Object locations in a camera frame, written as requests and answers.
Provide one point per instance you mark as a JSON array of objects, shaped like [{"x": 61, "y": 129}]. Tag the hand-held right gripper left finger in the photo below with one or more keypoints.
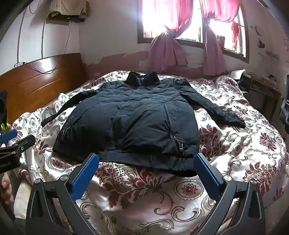
[{"x": 84, "y": 176}]

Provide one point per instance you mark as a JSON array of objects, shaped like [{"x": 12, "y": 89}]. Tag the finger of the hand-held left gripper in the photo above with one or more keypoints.
[
  {"x": 9, "y": 136},
  {"x": 23, "y": 144}
]

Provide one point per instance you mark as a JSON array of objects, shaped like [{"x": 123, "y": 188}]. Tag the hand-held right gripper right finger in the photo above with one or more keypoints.
[{"x": 206, "y": 178}]

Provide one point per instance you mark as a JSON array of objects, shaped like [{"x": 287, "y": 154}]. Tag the dark padded jacket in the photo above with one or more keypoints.
[{"x": 135, "y": 117}]

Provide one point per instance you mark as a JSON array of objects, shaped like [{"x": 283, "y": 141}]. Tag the person's left hand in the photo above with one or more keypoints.
[{"x": 6, "y": 189}]

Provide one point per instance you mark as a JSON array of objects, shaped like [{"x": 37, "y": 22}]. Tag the floral bedspread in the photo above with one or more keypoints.
[{"x": 237, "y": 162}]

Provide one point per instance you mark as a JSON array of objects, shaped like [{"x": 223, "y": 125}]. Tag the wooden headboard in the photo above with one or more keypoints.
[{"x": 45, "y": 83}]

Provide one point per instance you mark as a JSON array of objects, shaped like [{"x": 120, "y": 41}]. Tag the dark bag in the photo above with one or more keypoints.
[{"x": 243, "y": 82}]

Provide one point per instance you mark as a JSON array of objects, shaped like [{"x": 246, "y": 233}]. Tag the black chair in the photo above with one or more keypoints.
[{"x": 285, "y": 110}]

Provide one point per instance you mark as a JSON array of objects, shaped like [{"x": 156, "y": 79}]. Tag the wooden bedside desk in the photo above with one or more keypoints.
[{"x": 264, "y": 90}]

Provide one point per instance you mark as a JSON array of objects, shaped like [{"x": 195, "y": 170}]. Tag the pink curtain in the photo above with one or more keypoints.
[
  {"x": 167, "y": 49},
  {"x": 213, "y": 56}
]

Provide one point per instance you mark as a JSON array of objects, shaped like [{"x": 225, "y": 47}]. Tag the beige cloth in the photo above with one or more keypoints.
[{"x": 67, "y": 8}]

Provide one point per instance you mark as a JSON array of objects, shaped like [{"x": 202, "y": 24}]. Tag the window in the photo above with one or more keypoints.
[{"x": 158, "y": 18}]

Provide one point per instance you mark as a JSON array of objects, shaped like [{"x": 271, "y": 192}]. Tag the wall socket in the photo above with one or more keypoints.
[{"x": 19, "y": 64}]

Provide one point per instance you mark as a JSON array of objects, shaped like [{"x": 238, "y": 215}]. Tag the white wall pipe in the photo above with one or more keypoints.
[
  {"x": 20, "y": 34},
  {"x": 43, "y": 38}
]

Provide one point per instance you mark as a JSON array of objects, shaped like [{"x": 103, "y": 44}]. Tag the wall shelf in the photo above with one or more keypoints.
[{"x": 65, "y": 20}]

